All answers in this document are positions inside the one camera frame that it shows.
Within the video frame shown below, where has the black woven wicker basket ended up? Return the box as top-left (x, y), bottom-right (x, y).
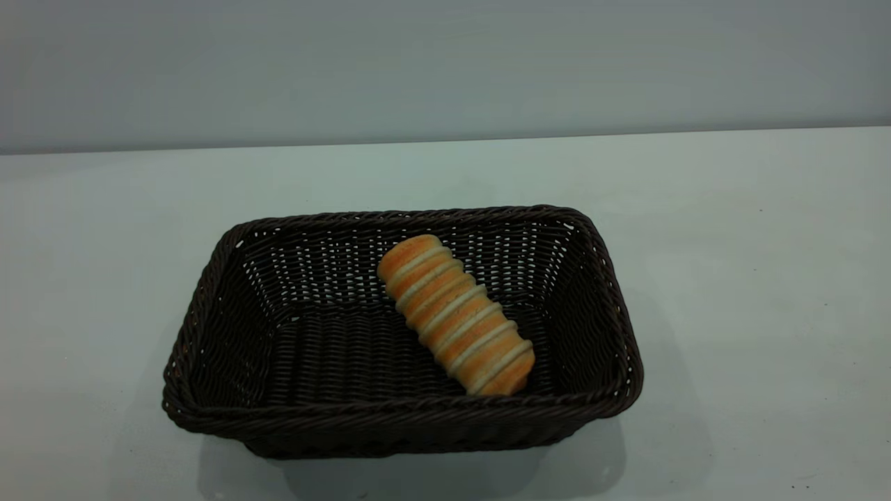
top-left (161, 205), bottom-right (645, 461)

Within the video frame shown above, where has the striped orange bread roll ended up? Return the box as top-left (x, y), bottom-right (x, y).
top-left (377, 234), bottom-right (537, 397)

